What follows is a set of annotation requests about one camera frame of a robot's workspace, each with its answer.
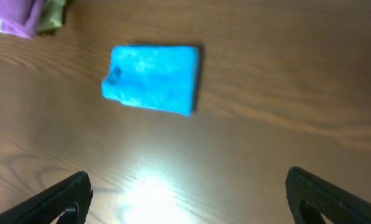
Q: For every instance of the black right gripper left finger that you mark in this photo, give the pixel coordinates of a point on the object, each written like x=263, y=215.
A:
x=65, y=202

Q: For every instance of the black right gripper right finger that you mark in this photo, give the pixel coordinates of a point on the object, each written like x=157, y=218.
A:
x=312, y=199

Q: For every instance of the blue microfiber cloth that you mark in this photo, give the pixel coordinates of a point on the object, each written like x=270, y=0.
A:
x=153, y=77

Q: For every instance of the green folded cloth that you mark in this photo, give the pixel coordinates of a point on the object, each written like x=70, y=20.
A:
x=52, y=15

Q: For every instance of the purple folded cloth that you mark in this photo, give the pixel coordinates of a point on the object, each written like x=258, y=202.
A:
x=20, y=17

